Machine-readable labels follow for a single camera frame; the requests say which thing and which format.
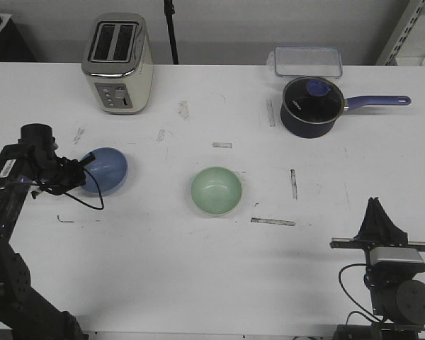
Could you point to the glass saucepan lid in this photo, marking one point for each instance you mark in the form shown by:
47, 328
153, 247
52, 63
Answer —
313, 100

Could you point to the blue plastic bowl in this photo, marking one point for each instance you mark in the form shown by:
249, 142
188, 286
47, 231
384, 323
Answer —
109, 169

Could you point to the cream and chrome toaster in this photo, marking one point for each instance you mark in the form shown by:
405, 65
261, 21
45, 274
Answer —
118, 63

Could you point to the clear plastic food container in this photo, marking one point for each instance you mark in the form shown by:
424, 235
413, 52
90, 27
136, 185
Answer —
294, 61

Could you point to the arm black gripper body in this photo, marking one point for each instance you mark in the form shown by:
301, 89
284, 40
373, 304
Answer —
374, 277
57, 176

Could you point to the grey slotted metal rack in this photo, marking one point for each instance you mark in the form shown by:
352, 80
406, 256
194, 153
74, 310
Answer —
406, 43

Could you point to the dark blue saucepan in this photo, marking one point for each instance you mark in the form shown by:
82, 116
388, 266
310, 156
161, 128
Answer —
311, 130

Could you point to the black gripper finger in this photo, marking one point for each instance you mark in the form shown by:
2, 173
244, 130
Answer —
90, 157
367, 230
388, 231

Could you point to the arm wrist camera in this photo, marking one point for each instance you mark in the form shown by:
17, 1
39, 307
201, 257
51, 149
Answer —
406, 260

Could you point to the green plastic bowl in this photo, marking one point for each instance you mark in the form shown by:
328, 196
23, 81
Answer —
216, 190

